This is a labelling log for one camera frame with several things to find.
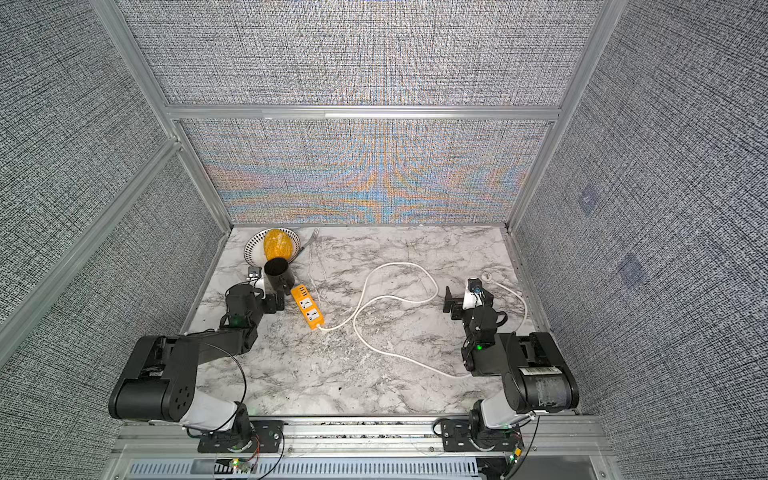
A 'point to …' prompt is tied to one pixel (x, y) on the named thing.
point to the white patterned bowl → (254, 249)
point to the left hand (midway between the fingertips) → (270, 283)
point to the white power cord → (486, 278)
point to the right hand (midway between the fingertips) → (466, 279)
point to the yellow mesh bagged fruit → (277, 244)
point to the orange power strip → (311, 311)
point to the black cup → (279, 274)
